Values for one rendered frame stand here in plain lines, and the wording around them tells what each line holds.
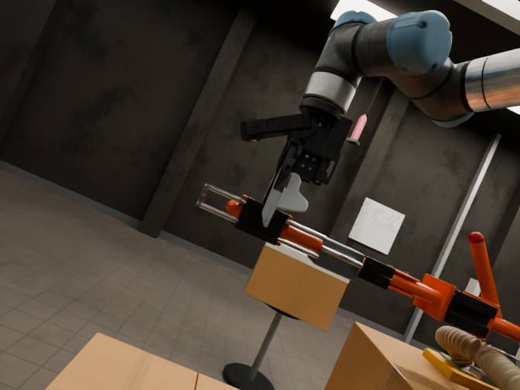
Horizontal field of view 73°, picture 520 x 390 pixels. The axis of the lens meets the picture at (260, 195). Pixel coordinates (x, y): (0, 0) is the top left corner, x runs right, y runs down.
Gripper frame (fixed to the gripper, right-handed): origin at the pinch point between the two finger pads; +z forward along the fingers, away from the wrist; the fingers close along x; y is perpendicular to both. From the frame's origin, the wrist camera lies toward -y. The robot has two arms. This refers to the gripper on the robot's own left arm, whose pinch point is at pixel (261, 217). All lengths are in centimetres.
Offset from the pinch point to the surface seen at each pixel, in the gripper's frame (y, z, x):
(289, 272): 45, 32, 174
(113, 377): -18, 65, 54
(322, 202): 125, -45, 528
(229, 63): -106, -184, 495
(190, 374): 5, 65, 73
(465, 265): 405, -45, 538
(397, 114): 176, -226, 506
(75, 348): -57, 118, 152
